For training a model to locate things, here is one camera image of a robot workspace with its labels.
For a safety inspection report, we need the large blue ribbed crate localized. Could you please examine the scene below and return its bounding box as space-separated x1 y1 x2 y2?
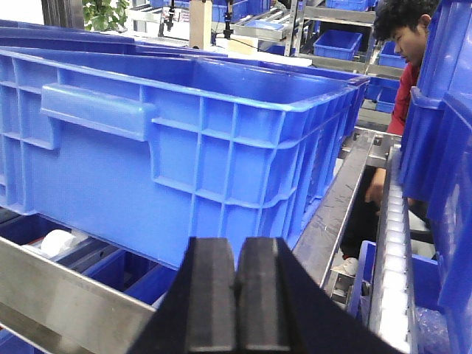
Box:
1 48 358 267

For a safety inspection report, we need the blue crate at right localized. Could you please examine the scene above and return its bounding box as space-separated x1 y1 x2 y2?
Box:
400 1 471 353

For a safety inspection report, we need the person in red shirt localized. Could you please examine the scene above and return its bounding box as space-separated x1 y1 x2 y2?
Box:
332 1 438 277

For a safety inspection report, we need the white roller conveyor track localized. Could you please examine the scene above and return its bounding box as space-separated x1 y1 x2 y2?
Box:
368 144 412 353

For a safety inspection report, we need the steel shelf front rail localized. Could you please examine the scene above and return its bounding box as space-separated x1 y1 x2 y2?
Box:
1 239 155 353

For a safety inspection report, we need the small blue background bin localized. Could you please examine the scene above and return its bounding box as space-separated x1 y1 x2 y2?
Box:
313 29 362 60

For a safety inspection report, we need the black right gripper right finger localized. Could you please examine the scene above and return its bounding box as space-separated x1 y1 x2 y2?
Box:
236 237 397 353

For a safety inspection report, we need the white roll in lower bin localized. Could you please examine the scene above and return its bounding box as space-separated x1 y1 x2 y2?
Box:
40 229 76 258

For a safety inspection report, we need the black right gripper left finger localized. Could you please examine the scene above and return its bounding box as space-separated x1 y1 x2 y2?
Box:
128 237 236 353

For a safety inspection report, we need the steel shelf side rail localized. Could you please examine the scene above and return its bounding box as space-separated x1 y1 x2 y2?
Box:
293 128 377 288

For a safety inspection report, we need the green plant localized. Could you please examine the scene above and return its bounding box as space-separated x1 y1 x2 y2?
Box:
82 0 130 32

